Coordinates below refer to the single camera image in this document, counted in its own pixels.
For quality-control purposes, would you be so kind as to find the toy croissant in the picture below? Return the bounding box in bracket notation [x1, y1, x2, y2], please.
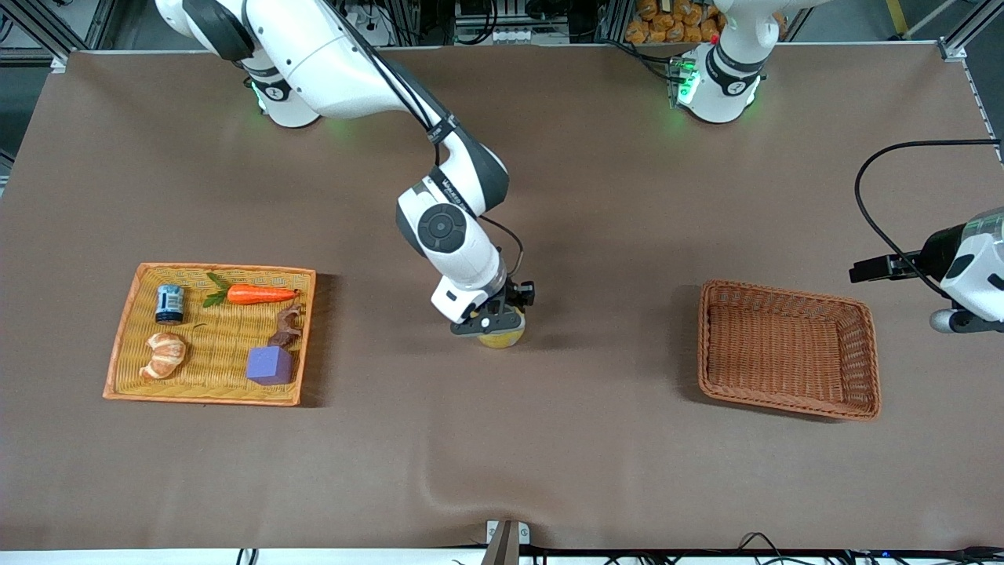
[140, 332, 187, 381]

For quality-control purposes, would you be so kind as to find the purple cube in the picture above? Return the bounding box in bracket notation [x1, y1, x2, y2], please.
[246, 346, 294, 386]

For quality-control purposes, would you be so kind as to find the flat yellow orange-rimmed wicker tray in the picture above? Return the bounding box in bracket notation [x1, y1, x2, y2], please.
[103, 262, 317, 407]

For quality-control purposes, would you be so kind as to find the bag of orange breads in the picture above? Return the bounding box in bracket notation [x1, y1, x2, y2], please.
[625, 0, 724, 45]

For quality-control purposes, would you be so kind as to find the aluminium frame post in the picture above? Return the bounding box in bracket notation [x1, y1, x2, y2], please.
[0, 0, 118, 71]
[937, 0, 1004, 61]

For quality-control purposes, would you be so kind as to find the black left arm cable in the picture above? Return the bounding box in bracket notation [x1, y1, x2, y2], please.
[855, 140, 1004, 303]

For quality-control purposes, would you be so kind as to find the yellow clear tape roll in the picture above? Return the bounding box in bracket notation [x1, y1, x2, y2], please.
[477, 312, 525, 349]

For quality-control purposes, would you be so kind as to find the metal table edge bracket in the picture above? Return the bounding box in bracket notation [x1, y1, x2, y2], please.
[486, 519, 531, 565]

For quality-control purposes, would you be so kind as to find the brown toy horse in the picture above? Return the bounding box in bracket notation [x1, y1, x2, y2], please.
[267, 305, 304, 350]

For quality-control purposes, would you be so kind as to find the orange toy carrot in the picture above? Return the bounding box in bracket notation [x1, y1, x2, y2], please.
[202, 272, 300, 308]

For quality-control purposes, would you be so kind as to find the small blue can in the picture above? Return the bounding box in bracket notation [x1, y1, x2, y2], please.
[155, 285, 185, 325]

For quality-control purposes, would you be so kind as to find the long white socket strip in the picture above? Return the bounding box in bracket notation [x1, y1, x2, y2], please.
[455, 26, 571, 46]

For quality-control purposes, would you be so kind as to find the deep brown wicker basket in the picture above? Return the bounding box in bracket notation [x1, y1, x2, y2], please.
[697, 279, 882, 422]

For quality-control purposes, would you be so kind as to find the looped black floor cable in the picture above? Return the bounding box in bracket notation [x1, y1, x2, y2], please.
[737, 532, 793, 565]

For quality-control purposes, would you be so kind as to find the white power strip with plugs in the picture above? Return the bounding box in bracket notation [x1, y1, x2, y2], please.
[341, 0, 395, 48]

